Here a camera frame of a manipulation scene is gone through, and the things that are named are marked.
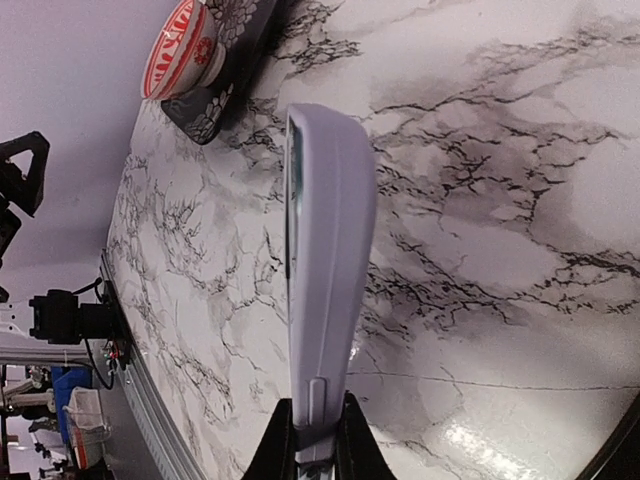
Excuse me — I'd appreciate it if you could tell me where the grey phone case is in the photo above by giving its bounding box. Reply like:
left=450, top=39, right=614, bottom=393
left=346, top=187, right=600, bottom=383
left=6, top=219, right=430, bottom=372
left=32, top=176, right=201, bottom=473
left=283, top=103, right=377, bottom=465

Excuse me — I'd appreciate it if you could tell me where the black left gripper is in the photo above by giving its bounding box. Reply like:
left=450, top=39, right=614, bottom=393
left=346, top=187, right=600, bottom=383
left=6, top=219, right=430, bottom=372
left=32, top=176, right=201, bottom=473
left=0, top=130, right=51, bottom=301

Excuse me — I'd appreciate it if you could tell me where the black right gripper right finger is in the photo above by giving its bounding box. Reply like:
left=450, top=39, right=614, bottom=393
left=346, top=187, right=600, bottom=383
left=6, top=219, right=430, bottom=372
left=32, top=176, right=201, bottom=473
left=335, top=392, right=396, bottom=480

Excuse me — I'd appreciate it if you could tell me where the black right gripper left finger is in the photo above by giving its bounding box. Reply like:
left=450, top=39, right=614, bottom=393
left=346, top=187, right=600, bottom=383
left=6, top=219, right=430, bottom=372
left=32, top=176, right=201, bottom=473
left=242, top=398, right=295, bottom=480

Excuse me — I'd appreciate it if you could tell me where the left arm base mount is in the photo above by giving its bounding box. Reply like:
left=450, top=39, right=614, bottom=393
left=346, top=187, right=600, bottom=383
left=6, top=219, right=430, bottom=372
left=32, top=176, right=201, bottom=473
left=28, top=279, right=134, bottom=370

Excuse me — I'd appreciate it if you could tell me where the black square floral plate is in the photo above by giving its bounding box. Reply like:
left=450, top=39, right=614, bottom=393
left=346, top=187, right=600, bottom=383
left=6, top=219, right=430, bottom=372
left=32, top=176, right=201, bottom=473
left=160, top=0, right=284, bottom=145

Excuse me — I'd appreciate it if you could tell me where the red white patterned bowl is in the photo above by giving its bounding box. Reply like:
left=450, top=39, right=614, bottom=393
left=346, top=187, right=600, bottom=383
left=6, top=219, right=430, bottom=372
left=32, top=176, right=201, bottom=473
left=141, top=0, right=226, bottom=101

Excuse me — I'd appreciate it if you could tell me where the front aluminium rail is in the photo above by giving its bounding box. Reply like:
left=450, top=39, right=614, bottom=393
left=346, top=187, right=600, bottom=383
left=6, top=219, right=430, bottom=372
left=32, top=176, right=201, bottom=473
left=100, top=250, right=206, bottom=479

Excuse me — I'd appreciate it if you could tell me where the blue plastic bin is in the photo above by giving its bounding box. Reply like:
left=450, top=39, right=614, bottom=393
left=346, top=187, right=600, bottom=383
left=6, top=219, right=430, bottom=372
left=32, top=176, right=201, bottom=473
left=51, top=367, right=92, bottom=444

